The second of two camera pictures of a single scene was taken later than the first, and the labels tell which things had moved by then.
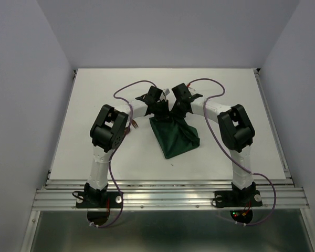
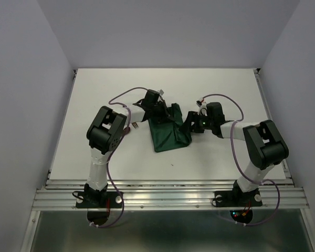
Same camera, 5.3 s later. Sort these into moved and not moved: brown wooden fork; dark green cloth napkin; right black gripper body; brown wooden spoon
Moved: dark green cloth napkin; right black gripper body
Not moved: brown wooden fork; brown wooden spoon
